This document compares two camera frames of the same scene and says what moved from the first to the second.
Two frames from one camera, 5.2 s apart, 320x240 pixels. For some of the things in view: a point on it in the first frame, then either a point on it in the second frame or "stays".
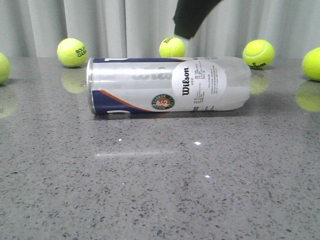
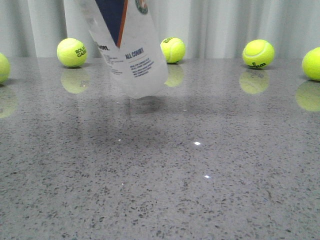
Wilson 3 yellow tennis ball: (258, 53) stays
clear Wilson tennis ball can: (118, 85) to (129, 34)
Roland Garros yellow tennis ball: (72, 52) stays
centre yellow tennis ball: (172, 47) stays
